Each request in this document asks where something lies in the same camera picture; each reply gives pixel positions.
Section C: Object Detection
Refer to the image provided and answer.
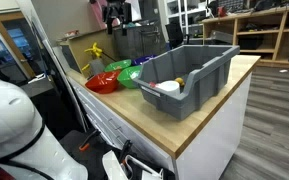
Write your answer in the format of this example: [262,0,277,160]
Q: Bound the green plastic bowl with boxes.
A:
[104,59,131,72]

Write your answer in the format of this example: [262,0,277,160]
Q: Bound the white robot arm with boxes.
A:
[0,79,88,180]

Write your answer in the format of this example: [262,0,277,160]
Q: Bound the green bowl beside bin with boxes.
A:
[117,66,141,89]

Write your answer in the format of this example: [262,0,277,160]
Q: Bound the blue plastic bowl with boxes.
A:
[131,55,156,66]

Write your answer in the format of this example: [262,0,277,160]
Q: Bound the red plastic bowl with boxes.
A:
[85,70,120,94]

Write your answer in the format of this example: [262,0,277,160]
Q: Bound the grey plastic storage bin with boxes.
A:
[133,45,240,120]

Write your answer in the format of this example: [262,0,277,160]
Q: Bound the grey mesh basket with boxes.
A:
[113,21,166,59]

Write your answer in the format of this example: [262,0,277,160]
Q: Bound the silver metal cylinder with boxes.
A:
[90,59,105,75]

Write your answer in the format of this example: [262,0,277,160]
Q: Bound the yellow clamps on stand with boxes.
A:
[82,42,103,70]

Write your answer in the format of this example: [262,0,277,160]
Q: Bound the black office chair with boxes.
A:
[166,23,190,49]

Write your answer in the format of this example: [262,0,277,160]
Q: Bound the white drawer cabinet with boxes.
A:
[67,71,251,180]

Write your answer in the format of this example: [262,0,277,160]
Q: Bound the wooden shelving unit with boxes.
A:
[202,5,289,68]

